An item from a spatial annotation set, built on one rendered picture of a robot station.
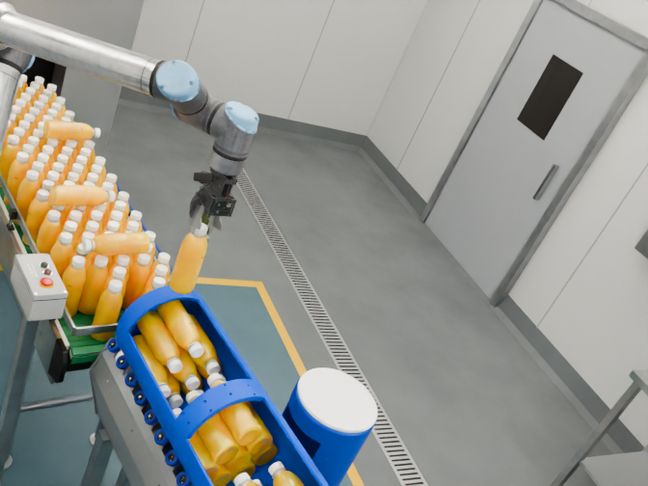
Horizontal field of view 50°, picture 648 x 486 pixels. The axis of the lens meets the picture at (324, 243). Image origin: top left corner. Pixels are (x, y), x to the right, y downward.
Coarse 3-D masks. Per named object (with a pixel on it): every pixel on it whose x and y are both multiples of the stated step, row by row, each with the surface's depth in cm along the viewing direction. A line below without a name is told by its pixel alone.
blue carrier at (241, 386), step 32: (160, 288) 205; (128, 320) 201; (128, 352) 200; (224, 352) 212; (224, 384) 181; (256, 384) 188; (160, 416) 186; (192, 416) 177; (192, 448) 174; (288, 448) 189; (192, 480) 175; (320, 480) 168
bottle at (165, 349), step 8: (152, 312) 207; (144, 320) 205; (152, 320) 204; (160, 320) 206; (144, 328) 204; (152, 328) 202; (160, 328) 202; (144, 336) 204; (152, 336) 201; (160, 336) 200; (168, 336) 201; (152, 344) 200; (160, 344) 198; (168, 344) 198; (176, 344) 201; (152, 352) 200; (160, 352) 197; (168, 352) 197; (176, 352) 198; (160, 360) 198; (168, 360) 197
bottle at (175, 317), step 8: (168, 304) 206; (176, 304) 206; (160, 312) 206; (168, 312) 204; (176, 312) 203; (184, 312) 204; (168, 320) 203; (176, 320) 201; (184, 320) 201; (192, 320) 204; (168, 328) 203; (176, 328) 200; (184, 328) 199; (192, 328) 200; (176, 336) 199; (184, 336) 198; (192, 336) 198; (200, 336) 201; (184, 344) 198; (192, 344) 197
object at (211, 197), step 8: (216, 176) 181; (224, 176) 177; (232, 176) 179; (208, 184) 184; (216, 184) 181; (224, 184) 177; (232, 184) 180; (208, 192) 180; (216, 192) 180; (224, 192) 180; (208, 200) 180; (216, 200) 179; (224, 200) 180; (232, 200) 181; (208, 208) 179; (216, 208) 181; (224, 208) 182; (232, 208) 183
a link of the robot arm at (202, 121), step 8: (208, 96) 171; (208, 104) 172; (216, 104) 173; (176, 112) 175; (200, 112) 170; (208, 112) 172; (184, 120) 176; (192, 120) 173; (200, 120) 173; (208, 120) 172; (200, 128) 176; (208, 128) 174
